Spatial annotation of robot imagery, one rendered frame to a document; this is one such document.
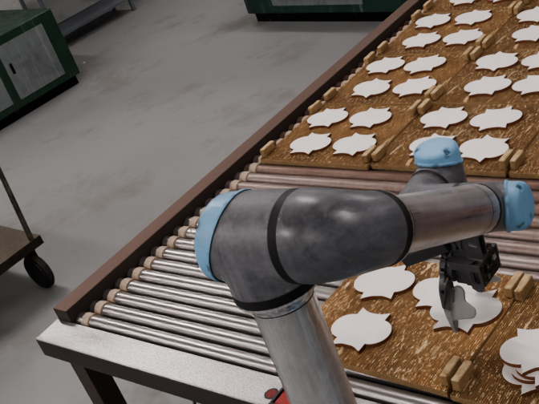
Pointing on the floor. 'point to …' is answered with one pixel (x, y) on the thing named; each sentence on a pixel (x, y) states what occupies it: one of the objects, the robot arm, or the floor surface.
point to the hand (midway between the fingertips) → (465, 309)
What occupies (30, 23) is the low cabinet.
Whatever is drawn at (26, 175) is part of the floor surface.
